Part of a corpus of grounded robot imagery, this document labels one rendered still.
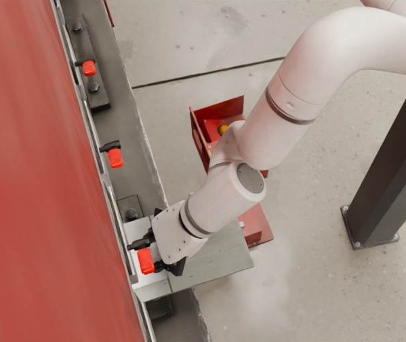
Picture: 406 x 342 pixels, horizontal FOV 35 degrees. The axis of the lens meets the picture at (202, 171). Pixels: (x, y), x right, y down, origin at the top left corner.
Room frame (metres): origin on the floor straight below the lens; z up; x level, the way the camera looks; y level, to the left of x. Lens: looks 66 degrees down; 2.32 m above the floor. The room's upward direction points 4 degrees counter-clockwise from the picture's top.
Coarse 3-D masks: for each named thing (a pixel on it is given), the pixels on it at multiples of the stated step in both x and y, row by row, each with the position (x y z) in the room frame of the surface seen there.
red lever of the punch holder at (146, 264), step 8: (136, 240) 0.34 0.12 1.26; (144, 240) 0.34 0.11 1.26; (128, 248) 0.33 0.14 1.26; (136, 248) 0.33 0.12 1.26; (144, 248) 0.32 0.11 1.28; (144, 256) 0.30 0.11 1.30; (144, 264) 0.28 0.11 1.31; (152, 264) 0.28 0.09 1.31; (144, 272) 0.27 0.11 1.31; (152, 272) 0.27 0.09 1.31
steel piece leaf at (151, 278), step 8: (152, 248) 0.40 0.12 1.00; (136, 256) 0.39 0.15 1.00; (152, 256) 0.39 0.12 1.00; (160, 256) 0.38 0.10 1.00; (136, 264) 0.37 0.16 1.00; (160, 272) 0.35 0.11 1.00; (144, 280) 0.34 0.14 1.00; (152, 280) 0.33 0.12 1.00; (160, 280) 0.33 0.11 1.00; (136, 288) 0.32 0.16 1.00
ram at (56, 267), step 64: (0, 0) 0.32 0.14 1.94; (0, 64) 0.22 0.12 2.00; (64, 64) 0.57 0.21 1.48; (0, 128) 0.16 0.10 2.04; (64, 128) 0.32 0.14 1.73; (0, 192) 0.11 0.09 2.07; (64, 192) 0.20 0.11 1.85; (0, 256) 0.07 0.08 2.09; (64, 256) 0.12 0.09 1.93; (0, 320) 0.05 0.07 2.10; (64, 320) 0.07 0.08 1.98; (128, 320) 0.14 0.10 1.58
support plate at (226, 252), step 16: (128, 224) 0.46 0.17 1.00; (144, 224) 0.46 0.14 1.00; (128, 240) 0.43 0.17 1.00; (208, 240) 0.41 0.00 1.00; (224, 240) 0.41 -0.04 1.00; (240, 240) 0.41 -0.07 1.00; (192, 256) 0.38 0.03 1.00; (208, 256) 0.38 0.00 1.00; (224, 256) 0.38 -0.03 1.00; (240, 256) 0.37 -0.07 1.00; (192, 272) 0.35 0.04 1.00; (208, 272) 0.34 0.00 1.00; (224, 272) 0.34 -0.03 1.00; (144, 288) 0.32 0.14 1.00; (160, 288) 0.32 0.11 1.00; (176, 288) 0.31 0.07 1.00
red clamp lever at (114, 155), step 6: (108, 144) 0.53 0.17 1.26; (114, 144) 0.53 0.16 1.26; (120, 144) 0.53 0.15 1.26; (102, 150) 0.52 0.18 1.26; (108, 150) 0.52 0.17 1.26; (114, 150) 0.51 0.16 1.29; (108, 156) 0.49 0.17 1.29; (114, 156) 0.49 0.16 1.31; (120, 156) 0.49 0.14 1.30; (114, 162) 0.47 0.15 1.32; (120, 162) 0.47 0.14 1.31; (114, 168) 0.46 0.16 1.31
